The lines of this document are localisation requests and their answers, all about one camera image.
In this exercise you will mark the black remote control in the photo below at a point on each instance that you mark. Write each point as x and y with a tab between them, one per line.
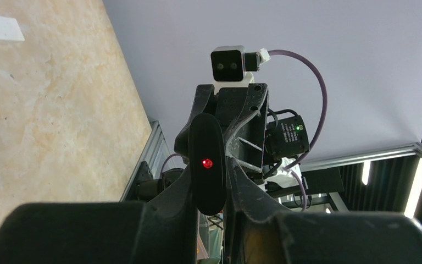
207	164

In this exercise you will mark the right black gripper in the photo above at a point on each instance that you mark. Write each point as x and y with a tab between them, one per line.
243	111

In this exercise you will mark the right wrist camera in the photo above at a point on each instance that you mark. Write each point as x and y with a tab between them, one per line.
233	66

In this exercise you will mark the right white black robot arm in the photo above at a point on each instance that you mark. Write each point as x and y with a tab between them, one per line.
284	138

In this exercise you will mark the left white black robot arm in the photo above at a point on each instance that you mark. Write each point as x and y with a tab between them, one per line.
156	184

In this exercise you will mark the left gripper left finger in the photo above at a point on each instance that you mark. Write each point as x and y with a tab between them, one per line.
163	230

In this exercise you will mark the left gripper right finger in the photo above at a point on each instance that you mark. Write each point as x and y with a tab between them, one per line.
258	229

